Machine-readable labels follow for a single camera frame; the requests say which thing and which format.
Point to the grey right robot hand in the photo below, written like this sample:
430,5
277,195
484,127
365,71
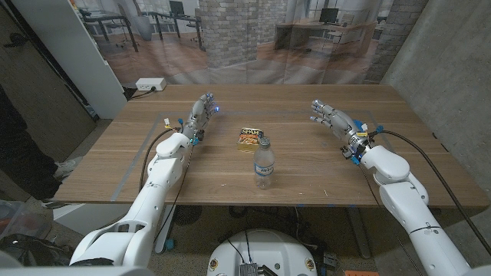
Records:
341,122

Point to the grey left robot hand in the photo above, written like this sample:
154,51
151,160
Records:
197,117

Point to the clear plastic water bottle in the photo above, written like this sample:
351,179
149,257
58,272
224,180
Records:
264,165

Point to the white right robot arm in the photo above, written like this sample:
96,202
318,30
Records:
403,191

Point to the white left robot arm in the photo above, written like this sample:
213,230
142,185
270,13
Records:
153,191

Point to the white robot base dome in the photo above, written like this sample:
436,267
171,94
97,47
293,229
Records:
262,251

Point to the spam can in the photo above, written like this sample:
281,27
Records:
247,140

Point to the white power strip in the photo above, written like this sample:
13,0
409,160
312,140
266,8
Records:
150,84

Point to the printed office backdrop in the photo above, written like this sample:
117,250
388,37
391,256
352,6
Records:
238,38

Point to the black round floor grille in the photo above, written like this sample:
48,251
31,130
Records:
188,214

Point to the white leaning panel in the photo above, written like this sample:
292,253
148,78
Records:
76,57

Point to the person in dark trousers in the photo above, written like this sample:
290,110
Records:
23,165

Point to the clear plastic storage bin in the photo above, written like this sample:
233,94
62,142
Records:
23,220

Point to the black bag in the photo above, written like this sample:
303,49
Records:
27,249

